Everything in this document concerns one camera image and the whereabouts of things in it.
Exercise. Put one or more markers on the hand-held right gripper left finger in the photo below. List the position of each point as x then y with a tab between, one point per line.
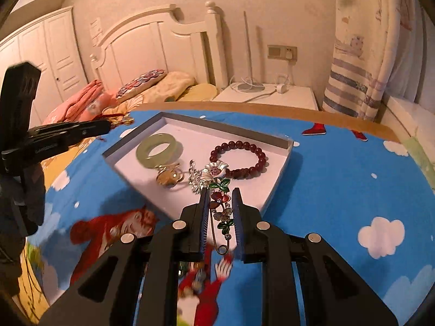
204	217

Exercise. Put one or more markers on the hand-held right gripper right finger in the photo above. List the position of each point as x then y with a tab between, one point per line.
238	220

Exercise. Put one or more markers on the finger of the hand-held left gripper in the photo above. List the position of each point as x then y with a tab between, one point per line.
74	129

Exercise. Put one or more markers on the enamel flower brooch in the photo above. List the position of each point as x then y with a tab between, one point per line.
219	186

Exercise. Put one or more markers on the silver brooch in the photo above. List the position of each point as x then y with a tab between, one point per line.
195	176

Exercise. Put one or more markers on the green jade bangle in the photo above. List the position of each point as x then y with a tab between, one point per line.
146	156

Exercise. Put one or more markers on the grey shallow box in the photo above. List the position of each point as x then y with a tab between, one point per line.
190	139

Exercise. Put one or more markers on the pink quilt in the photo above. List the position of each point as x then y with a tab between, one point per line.
81	105

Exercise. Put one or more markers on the yellow floral bed sheet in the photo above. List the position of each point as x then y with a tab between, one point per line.
57	169

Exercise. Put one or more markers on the cream shell-print pillow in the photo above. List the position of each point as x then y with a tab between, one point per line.
129	104

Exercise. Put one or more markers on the white wardrobe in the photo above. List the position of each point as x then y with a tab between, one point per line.
57	51

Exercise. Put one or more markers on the embroidered flower pillow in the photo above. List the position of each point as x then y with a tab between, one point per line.
142	81

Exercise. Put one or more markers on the blue cloud-print cloth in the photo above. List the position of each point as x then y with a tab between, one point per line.
323	193

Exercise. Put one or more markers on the cream fuzzy blanket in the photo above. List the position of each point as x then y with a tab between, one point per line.
176	85

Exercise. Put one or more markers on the white bed headboard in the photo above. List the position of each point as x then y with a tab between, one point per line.
153	47

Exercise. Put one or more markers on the yellow pillow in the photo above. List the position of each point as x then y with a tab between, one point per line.
200	91

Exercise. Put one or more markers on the white nightstand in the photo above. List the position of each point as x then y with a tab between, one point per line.
292	100

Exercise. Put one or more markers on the white desk lamp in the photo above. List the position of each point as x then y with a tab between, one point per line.
250	86

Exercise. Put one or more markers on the white charger plug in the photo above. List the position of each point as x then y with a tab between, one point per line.
288	55

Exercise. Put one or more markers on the printed curtain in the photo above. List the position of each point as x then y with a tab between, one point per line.
356	74

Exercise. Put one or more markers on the white cushion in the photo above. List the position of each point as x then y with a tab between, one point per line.
407	119

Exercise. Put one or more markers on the wall socket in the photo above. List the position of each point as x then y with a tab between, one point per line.
277	52

